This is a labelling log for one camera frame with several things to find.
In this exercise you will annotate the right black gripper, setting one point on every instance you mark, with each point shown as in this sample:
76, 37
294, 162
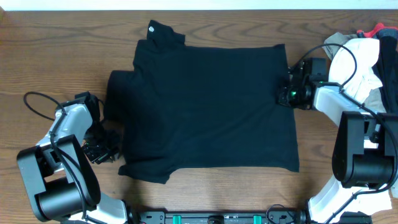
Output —
283, 96

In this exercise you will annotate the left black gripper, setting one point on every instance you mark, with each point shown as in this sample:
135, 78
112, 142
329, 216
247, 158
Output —
101, 150

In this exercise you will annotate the black t-shirt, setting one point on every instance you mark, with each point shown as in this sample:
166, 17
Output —
196, 107

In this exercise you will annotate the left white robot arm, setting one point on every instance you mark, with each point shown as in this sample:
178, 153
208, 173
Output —
57, 173

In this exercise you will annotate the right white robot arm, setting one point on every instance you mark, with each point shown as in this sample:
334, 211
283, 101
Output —
364, 160

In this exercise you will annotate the white shirt in pile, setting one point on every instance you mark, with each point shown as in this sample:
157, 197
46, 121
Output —
352, 67

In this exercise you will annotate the grey-beige garment in pile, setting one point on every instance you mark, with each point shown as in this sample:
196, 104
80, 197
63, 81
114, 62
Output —
336, 42

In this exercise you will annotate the black garment in pile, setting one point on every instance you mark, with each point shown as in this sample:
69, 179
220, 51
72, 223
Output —
386, 70

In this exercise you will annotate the red garment in pile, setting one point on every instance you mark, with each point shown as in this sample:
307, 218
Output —
379, 31

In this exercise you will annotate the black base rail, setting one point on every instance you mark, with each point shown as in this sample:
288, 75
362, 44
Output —
276, 214

